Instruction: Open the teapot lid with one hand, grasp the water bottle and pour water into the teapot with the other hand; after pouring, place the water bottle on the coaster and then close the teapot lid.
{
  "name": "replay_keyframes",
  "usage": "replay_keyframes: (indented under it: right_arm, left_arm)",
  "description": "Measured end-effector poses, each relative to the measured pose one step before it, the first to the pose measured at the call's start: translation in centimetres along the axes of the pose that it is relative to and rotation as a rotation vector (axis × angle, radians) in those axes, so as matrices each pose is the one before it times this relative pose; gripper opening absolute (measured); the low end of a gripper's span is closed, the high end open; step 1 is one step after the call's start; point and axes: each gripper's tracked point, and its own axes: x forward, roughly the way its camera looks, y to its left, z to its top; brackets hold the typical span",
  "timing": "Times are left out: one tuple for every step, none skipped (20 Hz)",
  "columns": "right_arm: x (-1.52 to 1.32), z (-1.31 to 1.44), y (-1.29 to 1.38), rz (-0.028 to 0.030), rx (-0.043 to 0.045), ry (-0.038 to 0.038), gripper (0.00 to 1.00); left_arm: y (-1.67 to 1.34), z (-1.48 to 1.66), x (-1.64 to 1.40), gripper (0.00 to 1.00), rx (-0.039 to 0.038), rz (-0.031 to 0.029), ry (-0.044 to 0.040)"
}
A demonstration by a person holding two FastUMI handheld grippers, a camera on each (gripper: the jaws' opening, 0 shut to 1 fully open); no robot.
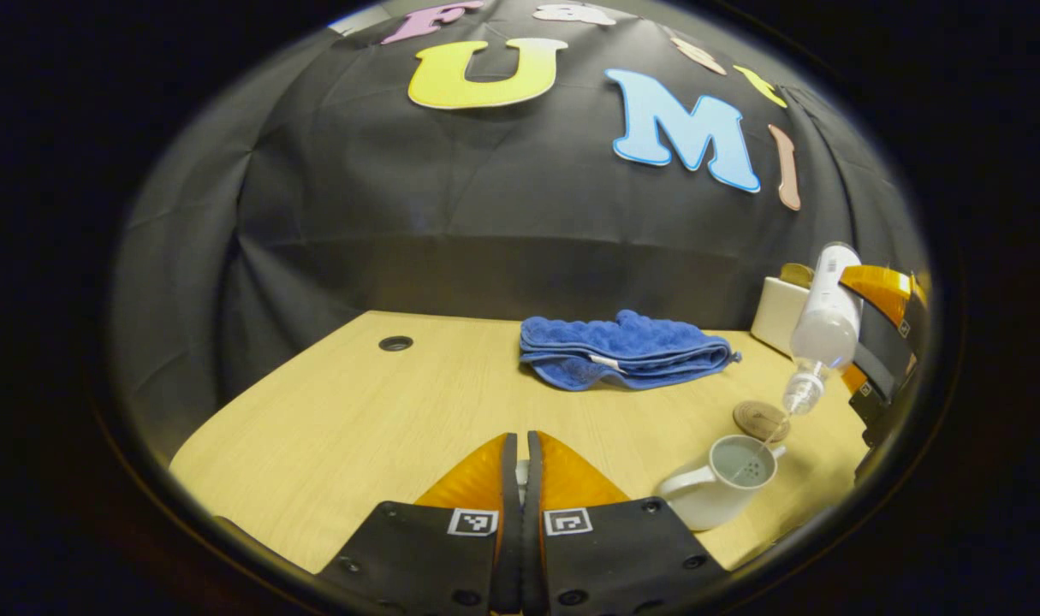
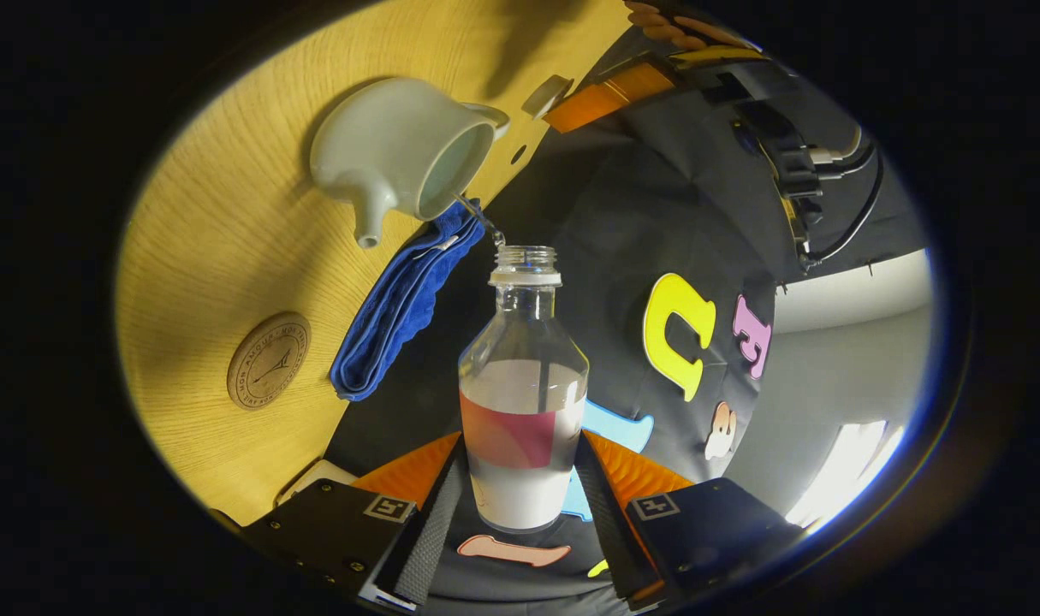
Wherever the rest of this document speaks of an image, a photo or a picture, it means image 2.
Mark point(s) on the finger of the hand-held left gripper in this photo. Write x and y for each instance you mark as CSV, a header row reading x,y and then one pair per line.
x,y
716,56
605,98

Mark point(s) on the clear plastic water bottle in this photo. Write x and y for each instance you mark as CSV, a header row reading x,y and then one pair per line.
x,y
524,428

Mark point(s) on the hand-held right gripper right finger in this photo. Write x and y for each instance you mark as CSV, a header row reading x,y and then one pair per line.
x,y
605,522

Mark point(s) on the white ceramic teacup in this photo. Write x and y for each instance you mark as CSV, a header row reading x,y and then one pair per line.
x,y
374,145

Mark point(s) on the round cork coaster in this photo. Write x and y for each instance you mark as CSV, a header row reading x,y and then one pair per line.
x,y
269,361

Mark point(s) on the blue folded towel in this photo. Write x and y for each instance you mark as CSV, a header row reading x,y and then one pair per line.
x,y
391,325

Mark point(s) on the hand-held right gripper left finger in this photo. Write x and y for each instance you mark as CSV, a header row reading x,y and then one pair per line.
x,y
434,522

